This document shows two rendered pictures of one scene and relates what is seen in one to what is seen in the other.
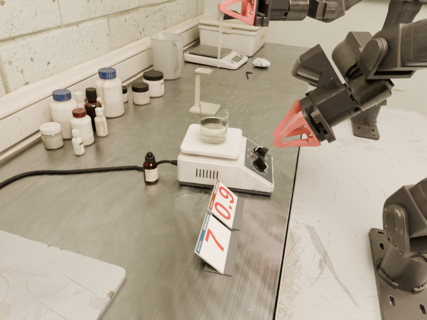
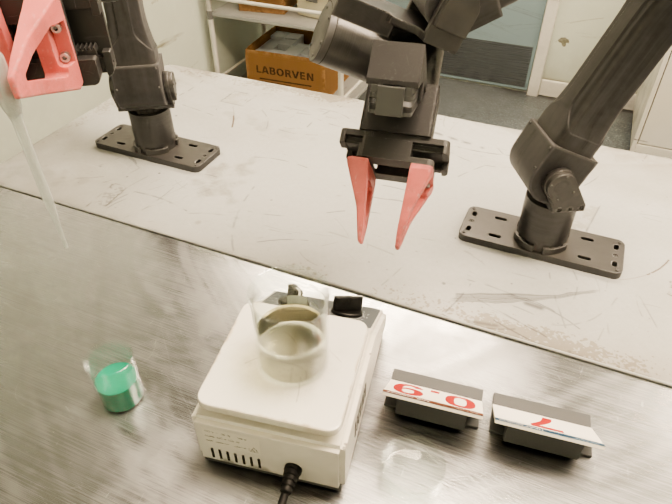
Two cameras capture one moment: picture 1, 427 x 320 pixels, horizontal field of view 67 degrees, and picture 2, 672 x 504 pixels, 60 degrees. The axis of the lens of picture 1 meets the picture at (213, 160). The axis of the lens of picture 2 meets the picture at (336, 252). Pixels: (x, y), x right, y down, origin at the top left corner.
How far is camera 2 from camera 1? 60 cm
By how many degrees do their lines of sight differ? 64
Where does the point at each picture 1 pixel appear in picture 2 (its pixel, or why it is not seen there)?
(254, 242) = (508, 375)
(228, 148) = (339, 335)
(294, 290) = (590, 345)
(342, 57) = (356, 44)
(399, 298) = (577, 250)
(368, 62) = (462, 29)
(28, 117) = not seen: outside the picture
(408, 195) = (564, 152)
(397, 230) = (575, 192)
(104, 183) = not seen: outside the picture
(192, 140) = (292, 401)
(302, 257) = (526, 321)
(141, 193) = not seen: outside the picture
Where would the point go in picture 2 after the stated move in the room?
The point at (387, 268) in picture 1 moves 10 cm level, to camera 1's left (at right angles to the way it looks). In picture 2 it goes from (553, 240) to (565, 296)
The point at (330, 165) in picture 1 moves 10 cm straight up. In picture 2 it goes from (289, 228) to (285, 164)
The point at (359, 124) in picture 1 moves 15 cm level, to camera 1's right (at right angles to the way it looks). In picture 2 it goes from (167, 152) to (199, 109)
